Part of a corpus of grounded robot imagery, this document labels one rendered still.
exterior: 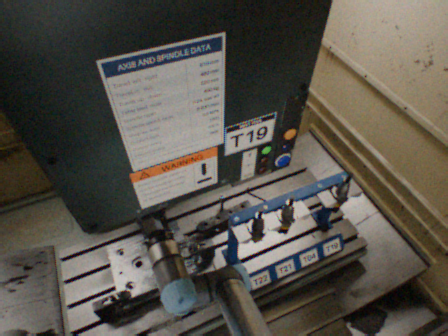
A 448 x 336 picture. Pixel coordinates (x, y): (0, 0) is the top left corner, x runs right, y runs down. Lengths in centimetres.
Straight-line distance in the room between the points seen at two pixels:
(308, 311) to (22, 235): 151
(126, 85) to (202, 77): 10
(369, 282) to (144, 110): 133
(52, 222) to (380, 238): 169
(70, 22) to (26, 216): 178
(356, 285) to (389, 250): 21
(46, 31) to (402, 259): 152
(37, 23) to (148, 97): 15
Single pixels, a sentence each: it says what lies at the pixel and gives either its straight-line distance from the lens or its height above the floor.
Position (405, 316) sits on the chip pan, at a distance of 172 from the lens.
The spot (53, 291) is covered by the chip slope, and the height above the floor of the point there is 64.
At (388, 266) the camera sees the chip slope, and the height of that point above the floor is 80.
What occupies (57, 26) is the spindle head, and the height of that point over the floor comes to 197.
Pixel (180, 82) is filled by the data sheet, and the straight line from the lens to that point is 44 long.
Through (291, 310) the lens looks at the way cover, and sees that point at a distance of 145.
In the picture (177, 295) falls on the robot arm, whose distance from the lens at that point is 72.
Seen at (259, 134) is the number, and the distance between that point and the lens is 58.
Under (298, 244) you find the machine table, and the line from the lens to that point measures 140.
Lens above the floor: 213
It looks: 51 degrees down
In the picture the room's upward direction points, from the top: straight up
